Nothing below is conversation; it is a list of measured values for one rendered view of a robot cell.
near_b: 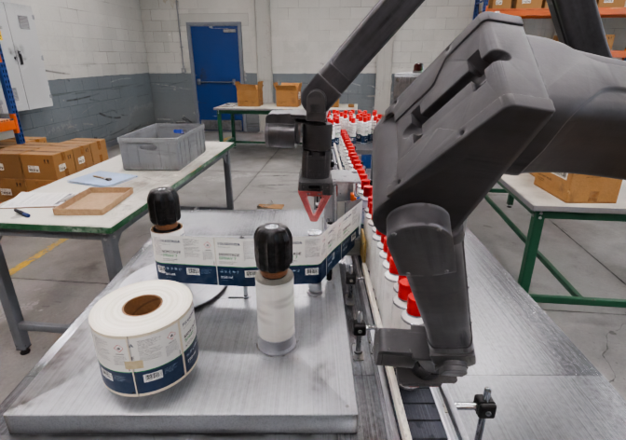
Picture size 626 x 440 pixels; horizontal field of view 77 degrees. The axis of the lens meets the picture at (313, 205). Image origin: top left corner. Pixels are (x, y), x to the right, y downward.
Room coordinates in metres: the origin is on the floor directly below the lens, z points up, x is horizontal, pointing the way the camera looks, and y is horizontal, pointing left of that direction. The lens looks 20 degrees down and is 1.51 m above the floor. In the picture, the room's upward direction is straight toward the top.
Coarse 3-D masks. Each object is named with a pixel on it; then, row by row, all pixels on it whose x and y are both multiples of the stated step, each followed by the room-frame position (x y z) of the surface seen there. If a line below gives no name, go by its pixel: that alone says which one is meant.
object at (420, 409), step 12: (360, 264) 1.14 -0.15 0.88; (372, 312) 0.88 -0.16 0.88; (408, 396) 0.60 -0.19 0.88; (420, 396) 0.60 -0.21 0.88; (432, 396) 0.60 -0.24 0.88; (408, 408) 0.57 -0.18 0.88; (420, 408) 0.57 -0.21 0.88; (432, 408) 0.57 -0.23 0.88; (396, 420) 0.55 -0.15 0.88; (408, 420) 0.55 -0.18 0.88; (420, 420) 0.55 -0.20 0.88; (432, 420) 0.55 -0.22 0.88; (420, 432) 0.52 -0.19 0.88; (432, 432) 0.52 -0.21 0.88; (444, 432) 0.52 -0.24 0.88
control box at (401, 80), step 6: (408, 72) 1.00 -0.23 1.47; (396, 78) 0.95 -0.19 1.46; (402, 78) 0.94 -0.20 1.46; (408, 78) 0.93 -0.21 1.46; (414, 78) 0.92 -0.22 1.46; (396, 84) 0.95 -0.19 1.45; (402, 84) 0.94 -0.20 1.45; (408, 84) 0.93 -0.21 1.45; (396, 90) 0.95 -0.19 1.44; (402, 90) 0.94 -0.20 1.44; (396, 96) 0.95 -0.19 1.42
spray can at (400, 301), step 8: (400, 280) 0.70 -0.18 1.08; (400, 288) 0.69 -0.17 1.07; (408, 288) 0.68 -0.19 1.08; (400, 296) 0.69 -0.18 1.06; (392, 304) 0.70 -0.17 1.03; (400, 304) 0.68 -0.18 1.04; (392, 312) 0.69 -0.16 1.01; (400, 312) 0.67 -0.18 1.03; (392, 320) 0.69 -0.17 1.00; (400, 320) 0.67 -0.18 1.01
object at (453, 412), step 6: (444, 384) 0.55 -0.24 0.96; (444, 390) 0.54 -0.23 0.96; (444, 396) 0.52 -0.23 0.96; (450, 396) 0.52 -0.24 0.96; (444, 402) 0.52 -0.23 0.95; (450, 402) 0.51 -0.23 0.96; (450, 408) 0.50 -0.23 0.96; (450, 414) 0.49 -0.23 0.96; (456, 414) 0.49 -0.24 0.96; (456, 420) 0.48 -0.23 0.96; (456, 426) 0.47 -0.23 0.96; (462, 426) 0.46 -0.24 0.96; (456, 432) 0.46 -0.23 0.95; (462, 432) 0.45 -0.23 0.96; (462, 438) 0.44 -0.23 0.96; (468, 438) 0.44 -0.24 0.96
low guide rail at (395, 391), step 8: (368, 272) 1.02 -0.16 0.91; (368, 280) 0.98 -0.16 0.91; (368, 288) 0.94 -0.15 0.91; (376, 312) 0.83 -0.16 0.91; (376, 320) 0.80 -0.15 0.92; (392, 368) 0.64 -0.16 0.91; (392, 376) 0.62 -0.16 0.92; (392, 384) 0.60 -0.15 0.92; (392, 392) 0.59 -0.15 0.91; (400, 400) 0.56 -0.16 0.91; (400, 408) 0.54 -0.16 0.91; (400, 416) 0.53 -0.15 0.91; (400, 424) 0.52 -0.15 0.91; (408, 432) 0.49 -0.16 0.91
